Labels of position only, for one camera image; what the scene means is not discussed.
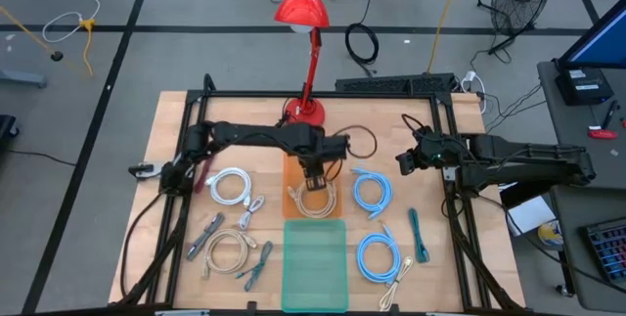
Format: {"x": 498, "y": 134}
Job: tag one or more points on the computer monitor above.
{"x": 601, "y": 42}

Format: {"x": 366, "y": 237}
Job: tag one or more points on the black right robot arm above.
{"x": 538, "y": 159}

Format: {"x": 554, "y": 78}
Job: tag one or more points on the silver arm base bracket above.
{"x": 144, "y": 170}
{"x": 449, "y": 174}

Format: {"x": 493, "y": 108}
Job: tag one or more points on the round yellow blue object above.
{"x": 550, "y": 234}

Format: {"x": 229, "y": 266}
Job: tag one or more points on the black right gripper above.
{"x": 433, "y": 154}

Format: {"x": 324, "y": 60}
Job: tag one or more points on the black pen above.
{"x": 610, "y": 113}

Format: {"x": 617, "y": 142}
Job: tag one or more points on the black round floor plug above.
{"x": 57, "y": 56}

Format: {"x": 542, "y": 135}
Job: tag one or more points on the red desk lamp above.
{"x": 300, "y": 8}

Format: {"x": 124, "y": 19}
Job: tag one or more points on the green translucent plastic tray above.
{"x": 315, "y": 267}

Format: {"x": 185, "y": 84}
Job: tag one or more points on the grey side desk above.
{"x": 572, "y": 130}

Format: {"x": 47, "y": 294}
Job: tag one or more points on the black perforated box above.
{"x": 391, "y": 83}

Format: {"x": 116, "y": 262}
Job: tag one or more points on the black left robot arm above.
{"x": 264, "y": 135}

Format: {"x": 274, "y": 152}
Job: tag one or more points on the colourful backlit keyboard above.
{"x": 609, "y": 250}

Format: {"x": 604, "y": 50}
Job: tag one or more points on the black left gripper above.
{"x": 313, "y": 165}

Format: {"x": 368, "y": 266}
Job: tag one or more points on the orange translucent plastic tray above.
{"x": 293, "y": 208}

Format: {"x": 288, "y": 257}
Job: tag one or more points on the red small desk object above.
{"x": 602, "y": 134}

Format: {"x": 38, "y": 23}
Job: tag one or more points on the white paper sheet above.
{"x": 530, "y": 215}

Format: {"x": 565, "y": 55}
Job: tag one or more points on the black box with labels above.
{"x": 582, "y": 86}

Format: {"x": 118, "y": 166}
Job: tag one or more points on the black aluminium table frame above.
{"x": 342, "y": 95}

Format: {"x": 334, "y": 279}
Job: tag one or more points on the grey furniture foot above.
{"x": 22, "y": 78}

